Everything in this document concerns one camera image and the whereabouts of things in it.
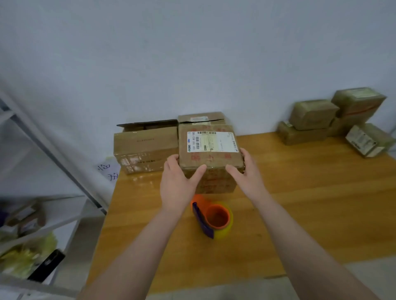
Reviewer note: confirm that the person's left hand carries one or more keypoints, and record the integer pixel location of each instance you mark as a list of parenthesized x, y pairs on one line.
[(178, 188)]

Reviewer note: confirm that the person's right hand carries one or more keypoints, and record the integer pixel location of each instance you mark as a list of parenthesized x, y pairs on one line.
[(250, 179)]

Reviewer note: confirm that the cube red-printed cardboard box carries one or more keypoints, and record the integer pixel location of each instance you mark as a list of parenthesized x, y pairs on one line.
[(210, 159)]

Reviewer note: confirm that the blue orange tape dispenser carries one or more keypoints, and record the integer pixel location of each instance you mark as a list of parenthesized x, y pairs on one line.
[(216, 216)]

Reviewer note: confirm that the stack of cardboard boxes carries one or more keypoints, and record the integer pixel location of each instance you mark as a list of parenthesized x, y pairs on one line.
[(145, 148)]

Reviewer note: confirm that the box barcode label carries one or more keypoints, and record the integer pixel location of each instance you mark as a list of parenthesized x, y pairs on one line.
[(300, 136)]

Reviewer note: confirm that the small open-flap cardboard box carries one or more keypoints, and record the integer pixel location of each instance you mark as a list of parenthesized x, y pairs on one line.
[(314, 114)]

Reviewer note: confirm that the small box with white label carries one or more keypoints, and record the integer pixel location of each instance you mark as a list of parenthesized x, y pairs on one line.
[(368, 141)]

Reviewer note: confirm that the squat red-printed cardboard box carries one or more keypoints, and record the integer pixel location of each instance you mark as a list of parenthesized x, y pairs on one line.
[(359, 100)]

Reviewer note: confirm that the person's right forearm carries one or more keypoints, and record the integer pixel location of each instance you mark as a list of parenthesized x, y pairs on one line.
[(309, 253)]

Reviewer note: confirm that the person's left forearm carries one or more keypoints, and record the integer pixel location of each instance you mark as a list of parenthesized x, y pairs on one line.
[(130, 259)]

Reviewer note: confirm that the wooden table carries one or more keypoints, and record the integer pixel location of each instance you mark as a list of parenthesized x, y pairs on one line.
[(322, 198)]

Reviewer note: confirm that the grey metal shelf rack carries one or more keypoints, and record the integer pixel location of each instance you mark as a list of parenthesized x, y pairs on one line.
[(43, 145)]

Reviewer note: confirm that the black mobile phone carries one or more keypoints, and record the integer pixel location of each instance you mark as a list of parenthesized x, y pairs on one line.
[(46, 266)]

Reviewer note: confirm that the small open carton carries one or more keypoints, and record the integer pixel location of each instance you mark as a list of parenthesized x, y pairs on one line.
[(26, 216)]

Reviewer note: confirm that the yellow plastic bag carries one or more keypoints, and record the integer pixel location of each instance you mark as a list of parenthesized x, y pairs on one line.
[(28, 256)]

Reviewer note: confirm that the white paper wall sign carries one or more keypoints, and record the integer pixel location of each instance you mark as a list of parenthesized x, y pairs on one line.
[(109, 170)]

